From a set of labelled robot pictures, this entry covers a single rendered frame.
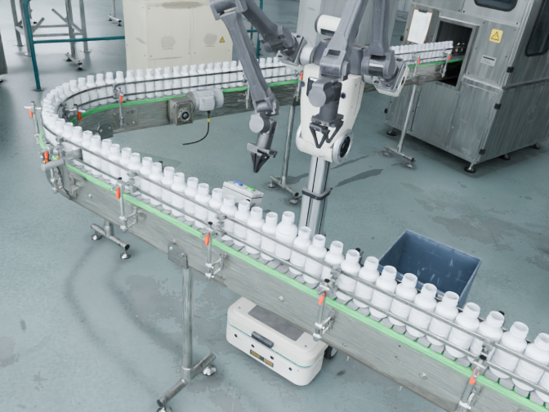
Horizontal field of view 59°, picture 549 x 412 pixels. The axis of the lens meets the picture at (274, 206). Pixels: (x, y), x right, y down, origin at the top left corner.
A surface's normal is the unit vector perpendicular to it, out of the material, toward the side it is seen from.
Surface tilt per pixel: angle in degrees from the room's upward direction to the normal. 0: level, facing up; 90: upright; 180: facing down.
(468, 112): 90
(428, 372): 90
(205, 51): 90
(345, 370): 0
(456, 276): 90
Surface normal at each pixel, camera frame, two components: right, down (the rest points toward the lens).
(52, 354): 0.09, -0.86
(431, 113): -0.80, 0.25
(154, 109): 0.60, 0.46
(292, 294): -0.57, 0.37
